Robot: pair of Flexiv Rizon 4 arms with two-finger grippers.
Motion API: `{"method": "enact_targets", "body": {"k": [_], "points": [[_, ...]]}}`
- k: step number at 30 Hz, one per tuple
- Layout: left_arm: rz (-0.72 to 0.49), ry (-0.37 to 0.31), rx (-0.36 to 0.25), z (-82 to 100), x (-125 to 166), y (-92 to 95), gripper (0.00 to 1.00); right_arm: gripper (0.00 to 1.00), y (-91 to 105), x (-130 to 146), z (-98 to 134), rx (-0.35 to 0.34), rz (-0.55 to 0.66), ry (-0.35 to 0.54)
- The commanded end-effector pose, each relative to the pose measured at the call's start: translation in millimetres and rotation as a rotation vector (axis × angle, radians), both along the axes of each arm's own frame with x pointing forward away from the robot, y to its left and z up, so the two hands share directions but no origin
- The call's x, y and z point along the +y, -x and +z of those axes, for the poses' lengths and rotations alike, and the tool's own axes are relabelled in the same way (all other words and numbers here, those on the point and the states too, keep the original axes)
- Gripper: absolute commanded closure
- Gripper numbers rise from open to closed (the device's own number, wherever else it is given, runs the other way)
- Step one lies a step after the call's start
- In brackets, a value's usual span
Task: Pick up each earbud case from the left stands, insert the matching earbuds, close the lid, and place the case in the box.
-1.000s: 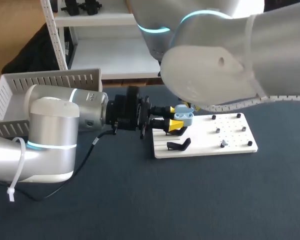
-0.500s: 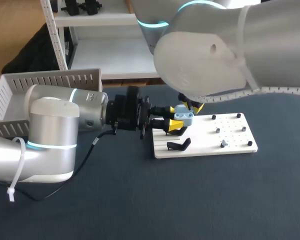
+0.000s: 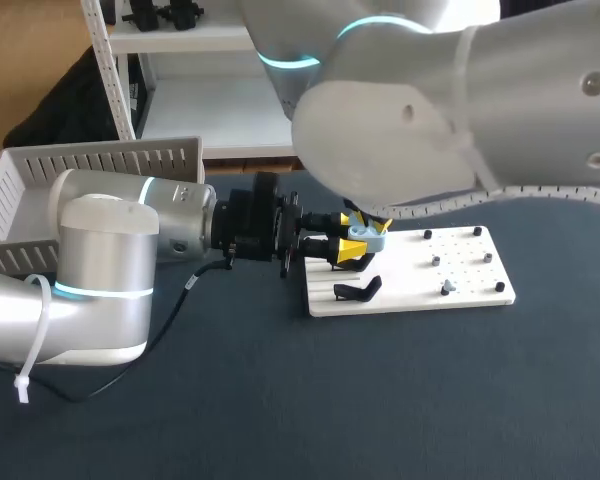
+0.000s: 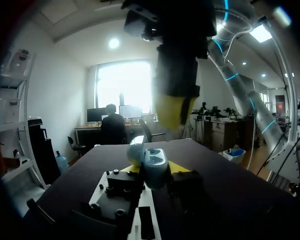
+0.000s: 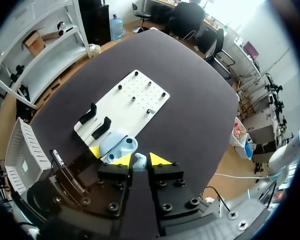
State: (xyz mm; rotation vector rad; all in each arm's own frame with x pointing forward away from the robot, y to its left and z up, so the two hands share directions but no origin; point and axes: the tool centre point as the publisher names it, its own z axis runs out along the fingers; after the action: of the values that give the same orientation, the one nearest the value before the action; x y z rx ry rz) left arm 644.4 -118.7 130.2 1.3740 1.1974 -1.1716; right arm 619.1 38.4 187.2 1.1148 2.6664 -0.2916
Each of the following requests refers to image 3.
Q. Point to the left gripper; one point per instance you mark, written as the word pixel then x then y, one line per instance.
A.
pixel 255 225

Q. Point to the light blue earbud case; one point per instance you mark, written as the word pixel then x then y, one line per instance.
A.
pixel 369 236

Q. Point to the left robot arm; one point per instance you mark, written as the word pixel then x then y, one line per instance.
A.
pixel 105 280

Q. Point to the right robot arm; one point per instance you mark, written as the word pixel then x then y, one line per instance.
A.
pixel 430 90

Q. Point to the white plate with black stands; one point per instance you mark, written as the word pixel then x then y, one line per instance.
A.
pixel 410 285

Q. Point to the white metal shelf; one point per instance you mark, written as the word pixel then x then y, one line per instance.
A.
pixel 200 100

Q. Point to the black parts on shelf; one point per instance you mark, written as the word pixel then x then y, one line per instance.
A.
pixel 165 12

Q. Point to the black bag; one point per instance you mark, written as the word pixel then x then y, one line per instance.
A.
pixel 65 110

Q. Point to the grey slotted basket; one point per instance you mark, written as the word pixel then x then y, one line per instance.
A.
pixel 15 200

